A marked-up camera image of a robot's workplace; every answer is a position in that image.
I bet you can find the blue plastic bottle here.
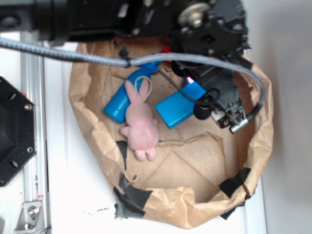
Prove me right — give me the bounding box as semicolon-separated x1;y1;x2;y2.
103;61;160;124

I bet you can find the aluminium extrusion rail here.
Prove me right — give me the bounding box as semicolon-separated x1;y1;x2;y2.
13;31;52;234

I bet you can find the brown paper bag tray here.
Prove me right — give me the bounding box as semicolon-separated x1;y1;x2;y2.
69;62;273;229

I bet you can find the grey braided cable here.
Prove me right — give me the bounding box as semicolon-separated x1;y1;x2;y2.
0;38;266;127

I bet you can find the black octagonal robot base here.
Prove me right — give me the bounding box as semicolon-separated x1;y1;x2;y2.
0;77;36;187

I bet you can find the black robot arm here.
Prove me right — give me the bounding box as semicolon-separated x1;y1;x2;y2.
0;0;258;133

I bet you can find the metal corner bracket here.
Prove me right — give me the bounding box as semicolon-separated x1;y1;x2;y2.
14;201;46;234

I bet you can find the pink plush bunny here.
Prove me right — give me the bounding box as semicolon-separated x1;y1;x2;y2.
120;76;159;161

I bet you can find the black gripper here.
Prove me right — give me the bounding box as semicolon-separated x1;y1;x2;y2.
172;61;253;134

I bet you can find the blue rectangular block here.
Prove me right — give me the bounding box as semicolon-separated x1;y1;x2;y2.
156;81;206;129

